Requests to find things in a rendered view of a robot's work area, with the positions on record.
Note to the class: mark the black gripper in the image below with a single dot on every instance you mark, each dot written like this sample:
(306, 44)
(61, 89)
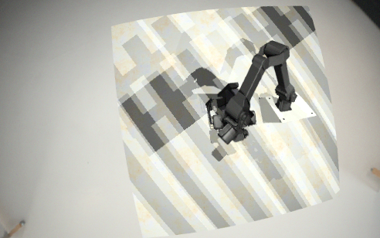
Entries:
(220, 123)

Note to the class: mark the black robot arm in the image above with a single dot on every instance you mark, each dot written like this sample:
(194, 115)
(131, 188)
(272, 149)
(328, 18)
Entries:
(237, 111)

